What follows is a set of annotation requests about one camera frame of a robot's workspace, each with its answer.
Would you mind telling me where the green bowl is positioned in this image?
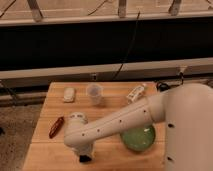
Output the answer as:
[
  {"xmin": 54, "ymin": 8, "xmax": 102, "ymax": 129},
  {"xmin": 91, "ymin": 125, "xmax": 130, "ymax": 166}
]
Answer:
[{"xmin": 120, "ymin": 125, "xmax": 156, "ymax": 152}]

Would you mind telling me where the white computer mouse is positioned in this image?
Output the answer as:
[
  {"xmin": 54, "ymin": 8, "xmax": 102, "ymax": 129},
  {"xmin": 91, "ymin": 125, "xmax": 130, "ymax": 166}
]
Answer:
[{"xmin": 63, "ymin": 87, "xmax": 75, "ymax": 103}]

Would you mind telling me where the translucent white ceramic cup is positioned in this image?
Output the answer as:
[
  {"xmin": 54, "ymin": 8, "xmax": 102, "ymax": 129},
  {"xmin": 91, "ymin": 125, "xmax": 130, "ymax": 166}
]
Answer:
[{"xmin": 86, "ymin": 84, "xmax": 102, "ymax": 105}]

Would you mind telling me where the white plastic bottle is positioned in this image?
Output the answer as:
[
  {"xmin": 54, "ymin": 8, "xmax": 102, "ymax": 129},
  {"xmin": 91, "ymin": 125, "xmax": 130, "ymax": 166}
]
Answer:
[{"xmin": 126, "ymin": 84, "xmax": 146, "ymax": 104}]

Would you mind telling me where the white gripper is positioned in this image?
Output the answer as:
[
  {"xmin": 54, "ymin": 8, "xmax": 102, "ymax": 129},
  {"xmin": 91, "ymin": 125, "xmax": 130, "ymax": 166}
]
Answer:
[{"xmin": 68, "ymin": 112, "xmax": 92, "ymax": 163}]

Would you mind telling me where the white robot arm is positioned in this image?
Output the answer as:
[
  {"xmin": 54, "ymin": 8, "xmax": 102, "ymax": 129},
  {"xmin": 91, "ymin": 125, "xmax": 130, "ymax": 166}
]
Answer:
[{"xmin": 64, "ymin": 83, "xmax": 213, "ymax": 171}]

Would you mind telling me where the wooden table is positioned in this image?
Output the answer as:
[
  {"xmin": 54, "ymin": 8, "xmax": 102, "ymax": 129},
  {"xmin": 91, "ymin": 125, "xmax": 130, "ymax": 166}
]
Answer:
[{"xmin": 21, "ymin": 81, "xmax": 167, "ymax": 171}]

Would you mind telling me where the red brown pen case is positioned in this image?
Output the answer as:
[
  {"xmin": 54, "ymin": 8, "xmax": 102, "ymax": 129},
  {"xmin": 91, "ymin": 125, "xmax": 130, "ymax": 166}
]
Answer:
[{"xmin": 49, "ymin": 117, "xmax": 64, "ymax": 139}]

